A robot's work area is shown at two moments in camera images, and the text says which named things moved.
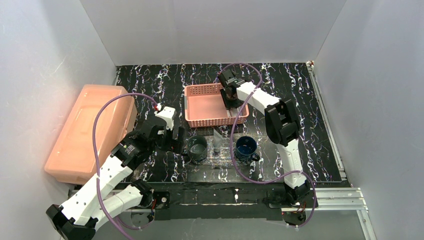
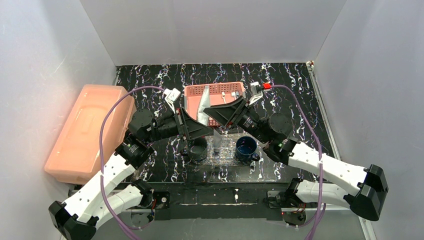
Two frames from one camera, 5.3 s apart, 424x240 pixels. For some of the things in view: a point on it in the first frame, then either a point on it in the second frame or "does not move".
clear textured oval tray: [223, 157] does not move
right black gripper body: [230, 97] -> [236, 113]
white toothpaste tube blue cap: [217, 139] does not move
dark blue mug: [245, 148] does not move
